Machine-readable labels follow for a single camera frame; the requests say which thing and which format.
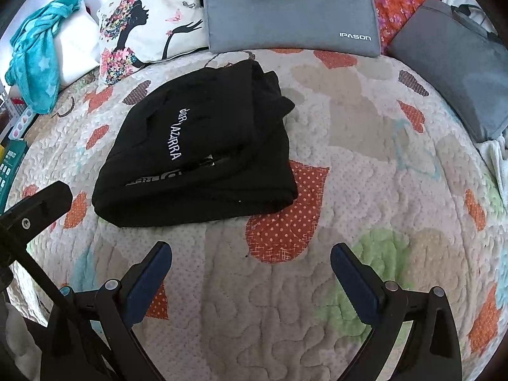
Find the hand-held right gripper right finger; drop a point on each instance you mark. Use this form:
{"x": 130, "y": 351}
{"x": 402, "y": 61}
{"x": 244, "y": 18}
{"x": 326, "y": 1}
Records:
{"x": 355, "y": 281}

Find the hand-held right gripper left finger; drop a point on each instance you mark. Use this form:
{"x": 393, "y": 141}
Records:
{"x": 149, "y": 281}

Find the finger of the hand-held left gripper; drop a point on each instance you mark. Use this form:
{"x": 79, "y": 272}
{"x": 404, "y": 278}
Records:
{"x": 39, "y": 206}

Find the black pants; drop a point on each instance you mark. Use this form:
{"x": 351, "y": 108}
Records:
{"x": 198, "y": 158}

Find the person's left forearm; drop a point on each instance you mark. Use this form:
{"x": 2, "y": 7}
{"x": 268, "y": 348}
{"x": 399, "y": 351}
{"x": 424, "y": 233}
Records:
{"x": 18, "y": 333}

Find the green box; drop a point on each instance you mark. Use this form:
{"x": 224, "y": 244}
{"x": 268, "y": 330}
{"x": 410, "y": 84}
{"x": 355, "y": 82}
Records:
{"x": 10, "y": 166}

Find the white paint palette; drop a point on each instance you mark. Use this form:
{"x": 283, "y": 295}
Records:
{"x": 24, "y": 123}

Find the white metal rack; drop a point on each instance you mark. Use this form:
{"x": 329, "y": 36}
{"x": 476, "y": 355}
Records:
{"x": 8, "y": 105}

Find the teal star cloth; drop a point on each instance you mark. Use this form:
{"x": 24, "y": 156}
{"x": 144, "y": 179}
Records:
{"x": 35, "y": 75}

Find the patchwork heart quilt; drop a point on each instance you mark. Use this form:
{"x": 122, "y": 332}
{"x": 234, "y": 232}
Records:
{"x": 357, "y": 147}

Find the plain white pillow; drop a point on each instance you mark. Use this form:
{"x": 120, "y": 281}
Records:
{"x": 75, "y": 55}

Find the white towel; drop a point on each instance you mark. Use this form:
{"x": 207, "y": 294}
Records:
{"x": 498, "y": 158}

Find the dark grey bag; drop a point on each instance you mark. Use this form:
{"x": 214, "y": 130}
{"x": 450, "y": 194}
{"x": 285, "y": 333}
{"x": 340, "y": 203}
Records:
{"x": 448, "y": 67}

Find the white pillow with woman print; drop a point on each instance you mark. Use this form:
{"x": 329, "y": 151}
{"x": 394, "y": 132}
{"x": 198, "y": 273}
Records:
{"x": 166, "y": 0}

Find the light grey laptop bag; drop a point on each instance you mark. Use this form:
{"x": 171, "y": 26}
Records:
{"x": 285, "y": 20}

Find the orange floral cloth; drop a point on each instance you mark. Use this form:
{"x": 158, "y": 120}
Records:
{"x": 401, "y": 0}

